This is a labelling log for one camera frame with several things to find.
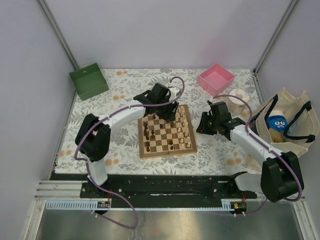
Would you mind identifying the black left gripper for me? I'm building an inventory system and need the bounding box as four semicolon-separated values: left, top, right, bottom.
155;96;179;122

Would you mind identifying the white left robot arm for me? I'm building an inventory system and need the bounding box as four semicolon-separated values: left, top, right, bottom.
74;83;185;198

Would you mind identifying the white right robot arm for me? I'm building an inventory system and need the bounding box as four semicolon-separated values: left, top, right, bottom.
196;101;304;203

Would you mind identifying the dark chess piece cluster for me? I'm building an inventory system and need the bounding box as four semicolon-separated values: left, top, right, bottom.
143;122;155;141

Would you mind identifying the wooden chess board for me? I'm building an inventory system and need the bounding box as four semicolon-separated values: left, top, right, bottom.
137;104;198;159

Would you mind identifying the toilet paper roll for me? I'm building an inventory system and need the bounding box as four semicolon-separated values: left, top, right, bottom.
226;89;250;115

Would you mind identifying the floral tablecloth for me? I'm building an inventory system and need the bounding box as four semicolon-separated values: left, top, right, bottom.
55;69;261;175

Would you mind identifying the pink box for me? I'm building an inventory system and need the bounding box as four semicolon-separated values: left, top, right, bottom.
197;63;235;97

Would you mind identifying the blue plush toy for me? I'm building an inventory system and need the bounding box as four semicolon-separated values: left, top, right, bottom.
266;115;288;132

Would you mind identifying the cream canvas tote bag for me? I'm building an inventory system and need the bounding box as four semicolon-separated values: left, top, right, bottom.
249;88;320;157

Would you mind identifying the green box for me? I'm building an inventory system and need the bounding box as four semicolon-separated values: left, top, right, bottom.
69;63;109;101

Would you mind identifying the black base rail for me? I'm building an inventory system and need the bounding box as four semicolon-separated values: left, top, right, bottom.
51;173;257;210

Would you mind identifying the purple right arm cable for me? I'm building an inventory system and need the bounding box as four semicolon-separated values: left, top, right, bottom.
212;94;302;218

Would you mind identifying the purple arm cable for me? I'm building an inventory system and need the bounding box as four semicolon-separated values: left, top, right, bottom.
212;94;302;218
74;76;185;230

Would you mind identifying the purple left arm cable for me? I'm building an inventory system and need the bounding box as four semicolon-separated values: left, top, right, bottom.
74;76;185;230

